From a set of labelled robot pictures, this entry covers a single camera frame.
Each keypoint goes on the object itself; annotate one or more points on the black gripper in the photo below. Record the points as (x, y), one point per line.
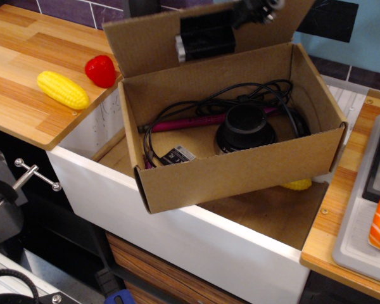
(255, 11)

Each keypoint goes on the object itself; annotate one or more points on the brown cardboard box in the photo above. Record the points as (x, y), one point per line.
(153, 79)

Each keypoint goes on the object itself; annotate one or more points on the black tape weight on flap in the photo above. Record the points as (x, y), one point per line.
(205, 36)

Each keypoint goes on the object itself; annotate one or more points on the black round puck device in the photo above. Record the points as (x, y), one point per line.
(229, 141)

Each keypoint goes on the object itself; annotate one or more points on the magenta pen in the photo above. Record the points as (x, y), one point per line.
(183, 123)

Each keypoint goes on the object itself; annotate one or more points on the red toy strawberry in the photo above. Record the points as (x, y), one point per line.
(101, 71)

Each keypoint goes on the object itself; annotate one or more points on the yellow toy under box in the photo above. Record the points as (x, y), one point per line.
(298, 185)

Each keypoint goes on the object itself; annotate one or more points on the yellow toy corn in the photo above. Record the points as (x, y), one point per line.
(63, 90)

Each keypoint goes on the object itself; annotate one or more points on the white toy sink basin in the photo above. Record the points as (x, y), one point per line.
(248, 245)

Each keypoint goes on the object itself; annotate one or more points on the grey toy stove tray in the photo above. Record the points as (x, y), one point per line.
(352, 249)

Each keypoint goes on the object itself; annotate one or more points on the black tape on wall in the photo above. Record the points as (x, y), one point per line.
(330, 19)

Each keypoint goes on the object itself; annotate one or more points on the metal clamp with handle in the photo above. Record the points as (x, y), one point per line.
(12, 196)

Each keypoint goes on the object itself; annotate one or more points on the blue clamp handle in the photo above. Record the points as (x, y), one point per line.
(120, 297)

